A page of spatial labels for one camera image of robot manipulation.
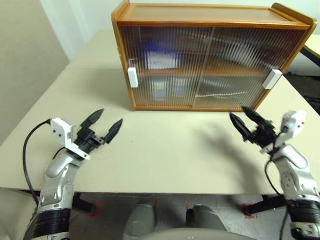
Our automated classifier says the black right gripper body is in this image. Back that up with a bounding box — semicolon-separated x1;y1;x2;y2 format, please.
249;126;279;151

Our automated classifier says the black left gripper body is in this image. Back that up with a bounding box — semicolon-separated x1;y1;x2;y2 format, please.
73;126;105;154

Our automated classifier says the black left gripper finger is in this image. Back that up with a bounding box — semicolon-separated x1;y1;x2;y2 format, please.
80;107;105;130
103;117;124;145

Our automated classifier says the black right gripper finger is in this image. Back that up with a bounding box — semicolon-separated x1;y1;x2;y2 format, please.
228;111;251;142
240;105;274;130

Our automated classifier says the shiny steel dish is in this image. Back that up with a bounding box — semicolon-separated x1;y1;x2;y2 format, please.
199;72;266;98

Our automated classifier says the white jar with blue label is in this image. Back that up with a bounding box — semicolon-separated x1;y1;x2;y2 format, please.
172;76;189;100
151;77;169;102

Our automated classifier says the purple tissue pack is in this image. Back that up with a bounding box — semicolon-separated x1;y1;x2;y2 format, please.
144;39;183;70

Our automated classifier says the wooden cabinet with ribbed doors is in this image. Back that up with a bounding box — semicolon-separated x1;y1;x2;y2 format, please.
110;0;316;112

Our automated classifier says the ribbed clear sliding door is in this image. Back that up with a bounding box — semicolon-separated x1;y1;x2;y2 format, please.
193;25;308;110
119;24;214;109

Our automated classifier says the grey rounded shape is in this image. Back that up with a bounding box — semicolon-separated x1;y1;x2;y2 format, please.
124;203;158;237
185;204;228;233

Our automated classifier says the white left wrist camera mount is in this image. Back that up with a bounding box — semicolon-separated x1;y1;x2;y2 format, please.
49;117;91;161

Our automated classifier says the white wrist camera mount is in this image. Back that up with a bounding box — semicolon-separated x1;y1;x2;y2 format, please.
49;117;91;161
259;109;308;155

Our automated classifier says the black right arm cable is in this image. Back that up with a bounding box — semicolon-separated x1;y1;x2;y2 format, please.
264;159;289;240

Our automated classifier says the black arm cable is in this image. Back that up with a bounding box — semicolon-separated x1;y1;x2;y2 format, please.
264;159;289;240
22;119;53;201

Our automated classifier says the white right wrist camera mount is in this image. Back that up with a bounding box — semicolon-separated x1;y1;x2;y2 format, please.
259;109;308;155

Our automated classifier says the white block door handle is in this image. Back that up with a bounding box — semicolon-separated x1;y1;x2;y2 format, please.
262;69;283;90
127;66;140;89

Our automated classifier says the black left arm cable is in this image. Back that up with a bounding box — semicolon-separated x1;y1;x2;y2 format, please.
22;119;53;201

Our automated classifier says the cream side table black frame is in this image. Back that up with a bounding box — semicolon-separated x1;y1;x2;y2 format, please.
300;33;320;66

